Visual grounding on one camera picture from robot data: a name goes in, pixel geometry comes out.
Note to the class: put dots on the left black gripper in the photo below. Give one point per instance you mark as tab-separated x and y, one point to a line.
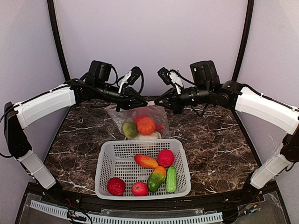
124	98

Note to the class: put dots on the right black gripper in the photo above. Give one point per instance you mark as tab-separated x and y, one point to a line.
176	100

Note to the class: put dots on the red wrinkled fruit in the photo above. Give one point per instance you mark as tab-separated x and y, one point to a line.
165	158
116	186
138	118

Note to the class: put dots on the clear zip top bag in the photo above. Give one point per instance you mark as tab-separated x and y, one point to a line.
157	113

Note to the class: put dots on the red chili pepper toy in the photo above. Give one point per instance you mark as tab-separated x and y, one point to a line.
159	127

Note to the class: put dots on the orange pumpkin toy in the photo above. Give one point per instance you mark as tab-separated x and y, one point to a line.
146	126

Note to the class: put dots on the yellow lemon toy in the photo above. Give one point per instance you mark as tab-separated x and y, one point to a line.
130	130

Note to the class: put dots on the white cauliflower toy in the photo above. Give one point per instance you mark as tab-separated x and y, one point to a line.
153	136

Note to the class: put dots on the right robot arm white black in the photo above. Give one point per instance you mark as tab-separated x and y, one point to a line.
208	90

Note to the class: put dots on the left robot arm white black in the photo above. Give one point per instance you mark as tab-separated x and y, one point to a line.
92	85

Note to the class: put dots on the orange yellow mango toy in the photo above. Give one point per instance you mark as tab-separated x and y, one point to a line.
146	161

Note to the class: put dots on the white perforated plastic basket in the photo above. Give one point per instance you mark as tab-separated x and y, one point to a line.
116	159

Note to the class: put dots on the green orange mango toy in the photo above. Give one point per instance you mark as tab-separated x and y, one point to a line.
156	179

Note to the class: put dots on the green bitter gourd toy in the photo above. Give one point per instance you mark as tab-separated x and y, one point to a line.
171	180

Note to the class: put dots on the red tomato fruit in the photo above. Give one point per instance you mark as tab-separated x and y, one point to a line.
140	189

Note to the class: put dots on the red wrinkled fruit front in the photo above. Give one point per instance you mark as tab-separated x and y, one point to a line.
116	186

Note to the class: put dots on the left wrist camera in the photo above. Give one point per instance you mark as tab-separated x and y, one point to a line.
128	79

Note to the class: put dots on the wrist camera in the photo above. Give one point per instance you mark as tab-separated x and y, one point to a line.
171	77
128	79

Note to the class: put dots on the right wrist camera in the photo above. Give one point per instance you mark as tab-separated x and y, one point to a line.
171	77

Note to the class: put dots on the black front rail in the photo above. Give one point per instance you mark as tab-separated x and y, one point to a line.
266	207

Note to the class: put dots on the white slotted cable duct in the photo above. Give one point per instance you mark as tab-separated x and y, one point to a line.
126	217

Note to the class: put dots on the right black frame post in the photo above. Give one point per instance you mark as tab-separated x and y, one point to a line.
244	39

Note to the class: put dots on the black frame post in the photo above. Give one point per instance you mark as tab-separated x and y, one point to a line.
57	39
244	39

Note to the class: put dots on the left black frame post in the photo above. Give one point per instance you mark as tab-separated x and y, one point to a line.
57	39

